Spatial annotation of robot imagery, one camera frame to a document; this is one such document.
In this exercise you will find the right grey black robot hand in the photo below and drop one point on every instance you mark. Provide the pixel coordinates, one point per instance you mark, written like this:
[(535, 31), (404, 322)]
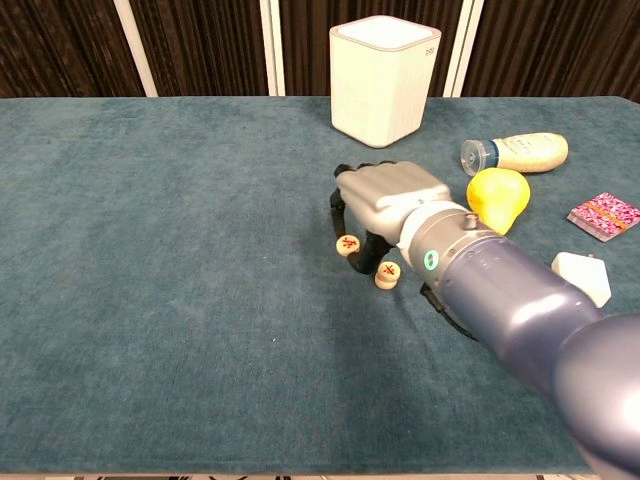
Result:
[(390, 190)]

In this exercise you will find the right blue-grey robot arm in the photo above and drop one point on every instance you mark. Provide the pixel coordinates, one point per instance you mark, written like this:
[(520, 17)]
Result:
[(500, 290)]

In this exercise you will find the white square trash bin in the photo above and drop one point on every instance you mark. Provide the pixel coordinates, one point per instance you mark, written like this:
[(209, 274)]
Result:
[(380, 90)]

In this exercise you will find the yellow pear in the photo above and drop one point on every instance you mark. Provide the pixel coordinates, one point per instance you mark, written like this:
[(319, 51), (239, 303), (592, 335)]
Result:
[(500, 195)]

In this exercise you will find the cream mayonnaise squeeze bottle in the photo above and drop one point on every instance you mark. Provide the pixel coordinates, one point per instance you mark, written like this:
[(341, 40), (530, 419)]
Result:
[(525, 152)]

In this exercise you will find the white charger adapter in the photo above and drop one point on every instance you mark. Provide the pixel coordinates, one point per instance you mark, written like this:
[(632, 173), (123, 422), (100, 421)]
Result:
[(585, 272)]

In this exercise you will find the pink patterned card box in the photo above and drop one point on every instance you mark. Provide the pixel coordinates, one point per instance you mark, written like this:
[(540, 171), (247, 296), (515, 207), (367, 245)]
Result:
[(605, 215)]

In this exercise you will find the teal table cloth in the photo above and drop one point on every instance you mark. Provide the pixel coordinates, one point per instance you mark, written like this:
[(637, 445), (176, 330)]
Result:
[(150, 250)]

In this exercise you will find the white partition frame post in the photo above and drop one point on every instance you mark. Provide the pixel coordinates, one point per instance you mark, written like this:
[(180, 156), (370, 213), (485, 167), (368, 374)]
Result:
[(135, 50), (462, 50), (272, 50)]

